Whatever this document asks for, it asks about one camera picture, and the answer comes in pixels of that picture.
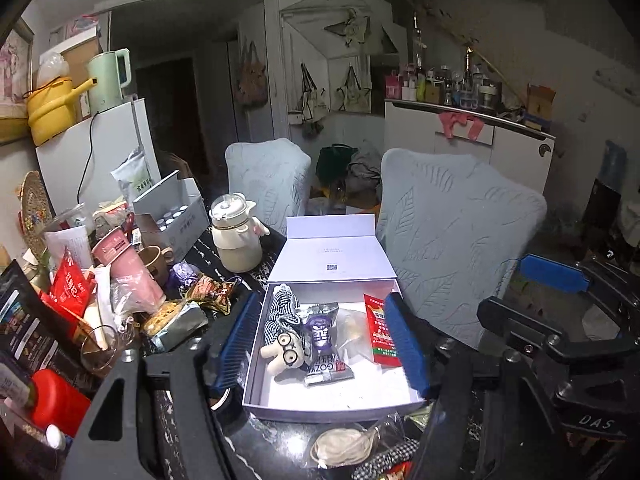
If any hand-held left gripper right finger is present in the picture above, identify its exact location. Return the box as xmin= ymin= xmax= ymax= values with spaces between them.
xmin=382 ymin=292 xmax=566 ymax=480

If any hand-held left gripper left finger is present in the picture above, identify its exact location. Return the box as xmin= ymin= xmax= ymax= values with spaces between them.
xmin=65 ymin=292 xmax=262 ymax=480

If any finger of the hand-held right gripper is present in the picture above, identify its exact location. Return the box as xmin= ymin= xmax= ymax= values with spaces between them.
xmin=477 ymin=297 xmax=636 ymax=366
xmin=520 ymin=254 xmax=640 ymax=321

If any red snack packet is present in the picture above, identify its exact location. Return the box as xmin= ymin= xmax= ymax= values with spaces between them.
xmin=363 ymin=292 xmax=403 ymax=367

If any plush doll with glasses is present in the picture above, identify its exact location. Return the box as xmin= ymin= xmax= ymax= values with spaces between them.
xmin=260 ymin=284 xmax=308 ymax=375

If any clear plastic bag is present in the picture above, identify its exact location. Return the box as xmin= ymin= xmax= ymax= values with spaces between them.
xmin=340 ymin=309 xmax=373 ymax=361

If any green foil packet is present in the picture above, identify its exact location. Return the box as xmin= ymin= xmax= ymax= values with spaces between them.
xmin=404 ymin=402 xmax=432 ymax=428

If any purple snack packet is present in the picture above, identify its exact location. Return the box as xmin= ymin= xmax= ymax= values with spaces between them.
xmin=295 ymin=302 xmax=356 ymax=387

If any checkered cloth pouch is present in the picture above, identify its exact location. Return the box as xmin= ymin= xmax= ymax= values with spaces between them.
xmin=352 ymin=437 xmax=420 ymax=480

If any lavender gift box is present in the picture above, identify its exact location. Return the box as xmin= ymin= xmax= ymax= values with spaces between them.
xmin=242 ymin=214 xmax=426 ymax=423

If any clear bag with white rope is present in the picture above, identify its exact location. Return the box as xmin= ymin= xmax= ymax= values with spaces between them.
xmin=310 ymin=422 xmax=396 ymax=470

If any brown snack packet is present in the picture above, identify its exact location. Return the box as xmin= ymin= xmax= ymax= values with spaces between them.
xmin=186 ymin=277 xmax=236 ymax=313

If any silver snack packet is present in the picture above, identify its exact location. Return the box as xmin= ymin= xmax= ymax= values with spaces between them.
xmin=144 ymin=300 xmax=208 ymax=352

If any black panel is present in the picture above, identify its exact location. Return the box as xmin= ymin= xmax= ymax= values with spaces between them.
xmin=580 ymin=180 xmax=626 ymax=248

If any purple foil wrapper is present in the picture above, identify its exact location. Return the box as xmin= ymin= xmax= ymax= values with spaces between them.
xmin=171 ymin=261 xmax=201 ymax=295

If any cream teapot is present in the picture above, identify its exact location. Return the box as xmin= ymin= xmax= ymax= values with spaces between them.
xmin=209 ymin=193 xmax=271 ymax=273

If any light blue covered chair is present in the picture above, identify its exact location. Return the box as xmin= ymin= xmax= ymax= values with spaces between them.
xmin=375 ymin=148 xmax=548 ymax=351
xmin=225 ymin=137 xmax=312 ymax=236

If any brown mug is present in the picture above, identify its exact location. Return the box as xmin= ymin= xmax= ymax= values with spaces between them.
xmin=139 ymin=246 xmax=173 ymax=283

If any blue water jug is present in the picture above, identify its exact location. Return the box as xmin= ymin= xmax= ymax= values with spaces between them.
xmin=600 ymin=141 xmax=628 ymax=196

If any white cabinet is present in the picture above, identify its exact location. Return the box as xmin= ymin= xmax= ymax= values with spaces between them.
xmin=384 ymin=99 xmax=557 ymax=196

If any white carton box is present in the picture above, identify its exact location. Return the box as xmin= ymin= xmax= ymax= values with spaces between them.
xmin=132 ymin=170 xmax=211 ymax=261

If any pink cup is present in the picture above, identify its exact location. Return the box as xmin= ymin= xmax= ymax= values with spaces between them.
xmin=91 ymin=227 xmax=167 ymax=313

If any glass cup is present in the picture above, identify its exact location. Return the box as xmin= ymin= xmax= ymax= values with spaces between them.
xmin=80 ymin=325 xmax=123 ymax=377

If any open cardboard box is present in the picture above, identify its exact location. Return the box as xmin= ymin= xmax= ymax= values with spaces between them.
xmin=526 ymin=84 xmax=557 ymax=121

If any red printed packet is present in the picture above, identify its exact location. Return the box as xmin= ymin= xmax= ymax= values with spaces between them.
xmin=42 ymin=247 xmax=97 ymax=317

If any pink cloth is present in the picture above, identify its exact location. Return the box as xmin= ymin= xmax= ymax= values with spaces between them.
xmin=437 ymin=111 xmax=485 ymax=141

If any grey cloth bag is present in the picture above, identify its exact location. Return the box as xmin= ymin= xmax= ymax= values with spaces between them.
xmin=345 ymin=152 xmax=383 ymax=196

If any red plastic container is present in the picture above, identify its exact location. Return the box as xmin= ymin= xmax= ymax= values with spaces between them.
xmin=30 ymin=369 xmax=92 ymax=438

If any white paper sheet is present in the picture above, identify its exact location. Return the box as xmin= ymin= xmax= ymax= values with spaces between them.
xmin=45 ymin=225 xmax=93 ymax=273

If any white green pouch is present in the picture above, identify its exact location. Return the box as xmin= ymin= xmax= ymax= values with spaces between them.
xmin=111 ymin=145 xmax=153 ymax=196

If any small white bottle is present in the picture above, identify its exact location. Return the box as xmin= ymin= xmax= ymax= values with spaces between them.
xmin=45 ymin=424 xmax=67 ymax=452

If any dark green bag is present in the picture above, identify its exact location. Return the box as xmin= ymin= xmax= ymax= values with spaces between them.
xmin=316 ymin=144 xmax=358 ymax=181

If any clear plastic cup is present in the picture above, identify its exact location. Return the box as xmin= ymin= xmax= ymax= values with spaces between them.
xmin=47 ymin=203 xmax=97 ymax=233

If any row of bottles and jars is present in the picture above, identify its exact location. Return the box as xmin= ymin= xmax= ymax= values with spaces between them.
xmin=400 ymin=62 xmax=503 ymax=108

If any black printed bag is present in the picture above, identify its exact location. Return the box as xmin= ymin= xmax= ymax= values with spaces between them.
xmin=0 ymin=260 xmax=83 ymax=376

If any woven plate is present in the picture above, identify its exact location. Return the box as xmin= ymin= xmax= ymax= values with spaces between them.
xmin=19 ymin=170 xmax=53 ymax=261

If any dark door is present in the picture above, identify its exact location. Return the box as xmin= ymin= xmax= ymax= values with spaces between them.
xmin=135 ymin=57 xmax=208 ymax=176

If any white refrigerator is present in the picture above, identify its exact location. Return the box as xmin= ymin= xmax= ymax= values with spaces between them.
xmin=35 ymin=97 xmax=163 ymax=216

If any beige tote bag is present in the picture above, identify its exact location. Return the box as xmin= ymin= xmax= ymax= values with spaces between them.
xmin=336 ymin=65 xmax=373 ymax=113
xmin=324 ymin=7 xmax=371 ymax=48
xmin=287 ymin=63 xmax=331 ymax=126

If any brown tote bag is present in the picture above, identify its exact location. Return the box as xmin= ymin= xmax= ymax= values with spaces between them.
xmin=235 ymin=41 xmax=271 ymax=108

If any green electric kettle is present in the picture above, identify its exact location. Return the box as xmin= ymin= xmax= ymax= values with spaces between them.
xmin=87 ymin=49 xmax=132 ymax=113

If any yellow pot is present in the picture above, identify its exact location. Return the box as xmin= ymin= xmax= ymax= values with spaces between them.
xmin=26 ymin=75 xmax=98 ymax=147

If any framed picture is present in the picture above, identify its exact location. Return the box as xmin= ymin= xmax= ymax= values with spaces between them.
xmin=0 ymin=17 xmax=36 ymax=146

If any white wall rail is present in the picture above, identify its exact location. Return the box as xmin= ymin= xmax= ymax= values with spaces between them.
xmin=592 ymin=70 xmax=636 ymax=95

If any black power cord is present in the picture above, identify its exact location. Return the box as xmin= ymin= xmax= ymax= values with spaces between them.
xmin=75 ymin=110 xmax=97 ymax=201

